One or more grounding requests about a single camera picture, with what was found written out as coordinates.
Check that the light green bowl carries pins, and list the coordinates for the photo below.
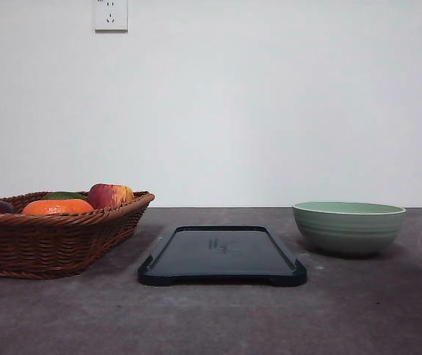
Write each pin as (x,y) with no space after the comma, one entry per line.
(349,227)

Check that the brown wicker basket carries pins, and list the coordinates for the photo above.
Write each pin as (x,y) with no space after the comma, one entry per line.
(41,246)

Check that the dark green rectangular tray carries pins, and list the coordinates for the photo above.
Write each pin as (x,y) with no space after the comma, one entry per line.
(222,255)

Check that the red yellow apple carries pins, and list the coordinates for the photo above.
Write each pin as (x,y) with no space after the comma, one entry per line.
(109,195)

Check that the green lime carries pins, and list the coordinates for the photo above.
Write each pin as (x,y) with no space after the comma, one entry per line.
(63,195)

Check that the orange tangerine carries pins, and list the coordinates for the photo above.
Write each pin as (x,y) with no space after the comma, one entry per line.
(57,206)

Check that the white wall socket left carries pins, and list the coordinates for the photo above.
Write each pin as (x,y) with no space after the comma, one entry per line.
(110,17)

